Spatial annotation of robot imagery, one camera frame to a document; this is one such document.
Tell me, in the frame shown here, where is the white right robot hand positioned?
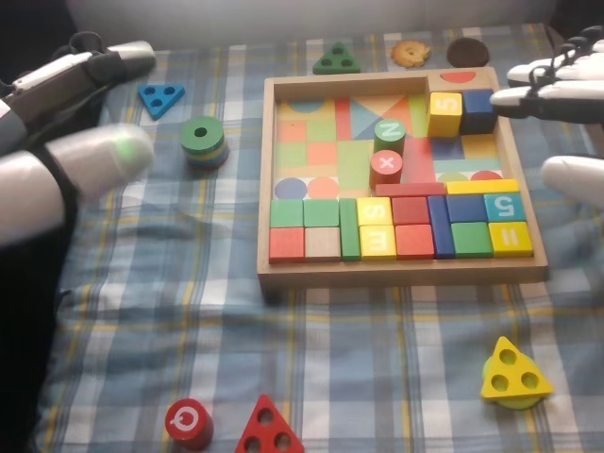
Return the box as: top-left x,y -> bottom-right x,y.
489,25 -> 604,126

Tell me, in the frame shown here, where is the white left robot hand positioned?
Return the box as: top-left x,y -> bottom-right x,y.
9,31 -> 158,143

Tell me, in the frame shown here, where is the green cylinder block letter N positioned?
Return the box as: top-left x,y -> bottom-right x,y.
373,118 -> 408,158

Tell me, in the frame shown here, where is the red cylinder block letter X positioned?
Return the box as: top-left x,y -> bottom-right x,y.
369,149 -> 404,190

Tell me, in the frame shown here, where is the blue triangle block with holes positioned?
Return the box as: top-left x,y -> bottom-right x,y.
137,83 -> 186,122

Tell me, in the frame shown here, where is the dark blue cube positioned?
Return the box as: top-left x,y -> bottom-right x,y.
460,89 -> 495,136

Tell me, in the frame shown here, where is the green triangle block with holes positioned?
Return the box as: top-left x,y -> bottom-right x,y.
311,41 -> 362,76

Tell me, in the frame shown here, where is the yellow triangle block with holes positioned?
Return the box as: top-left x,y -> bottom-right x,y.
479,335 -> 556,402

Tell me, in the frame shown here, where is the red cylinder block letter Q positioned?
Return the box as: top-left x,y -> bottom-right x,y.
163,397 -> 214,452

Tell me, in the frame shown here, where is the red triangle block with holes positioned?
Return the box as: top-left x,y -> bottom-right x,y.
234,394 -> 306,453

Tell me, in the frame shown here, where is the brown round cookie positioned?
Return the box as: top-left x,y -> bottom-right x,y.
446,37 -> 491,68

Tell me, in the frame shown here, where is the yellow cube number 5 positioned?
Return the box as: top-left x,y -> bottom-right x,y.
428,92 -> 463,138

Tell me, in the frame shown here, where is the teal cube number 5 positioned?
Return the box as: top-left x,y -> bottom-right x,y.
484,193 -> 528,224

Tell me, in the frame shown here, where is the yellow cube equals sign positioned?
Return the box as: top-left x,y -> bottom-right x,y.
488,221 -> 534,258

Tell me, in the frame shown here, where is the tan flower-shaped cookie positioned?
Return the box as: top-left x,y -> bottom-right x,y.
391,40 -> 433,70

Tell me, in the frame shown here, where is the yellow cube letter S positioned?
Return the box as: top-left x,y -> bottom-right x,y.
357,196 -> 394,227

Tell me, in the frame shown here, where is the yellow cube letter E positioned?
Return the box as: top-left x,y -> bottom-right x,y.
359,225 -> 397,260

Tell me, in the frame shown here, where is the wooden puzzle tray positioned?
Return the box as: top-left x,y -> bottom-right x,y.
256,65 -> 551,290

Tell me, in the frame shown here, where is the blue plaid tablecloth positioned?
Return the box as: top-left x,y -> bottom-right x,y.
35,23 -> 604,453

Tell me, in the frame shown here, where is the green wooden ring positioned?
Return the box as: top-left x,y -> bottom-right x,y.
180,116 -> 227,153

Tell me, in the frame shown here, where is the blue wooden ring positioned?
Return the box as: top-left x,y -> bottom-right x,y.
184,146 -> 231,166

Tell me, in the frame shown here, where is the yellow wooden ring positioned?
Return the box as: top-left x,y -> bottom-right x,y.
183,141 -> 230,160

